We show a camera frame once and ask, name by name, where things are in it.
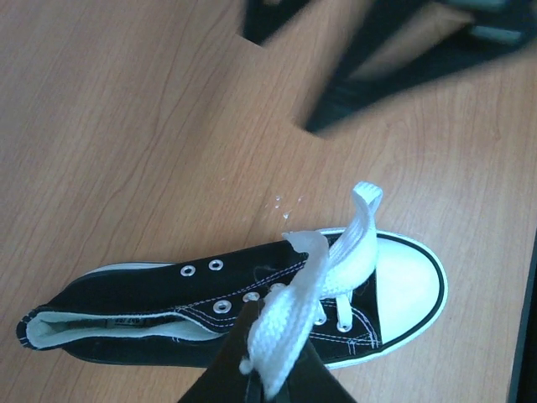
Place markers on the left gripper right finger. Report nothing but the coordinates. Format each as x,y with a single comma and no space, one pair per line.
310,382

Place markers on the sneaker white shoelace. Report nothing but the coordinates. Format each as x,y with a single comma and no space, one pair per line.
331,271

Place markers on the black white sneaker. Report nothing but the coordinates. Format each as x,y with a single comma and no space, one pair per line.
179,314

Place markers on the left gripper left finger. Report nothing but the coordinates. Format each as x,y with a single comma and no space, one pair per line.
223,381

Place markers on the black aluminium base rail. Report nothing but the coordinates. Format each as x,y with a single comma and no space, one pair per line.
522,386

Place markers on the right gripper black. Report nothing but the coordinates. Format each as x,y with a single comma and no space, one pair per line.
399,46

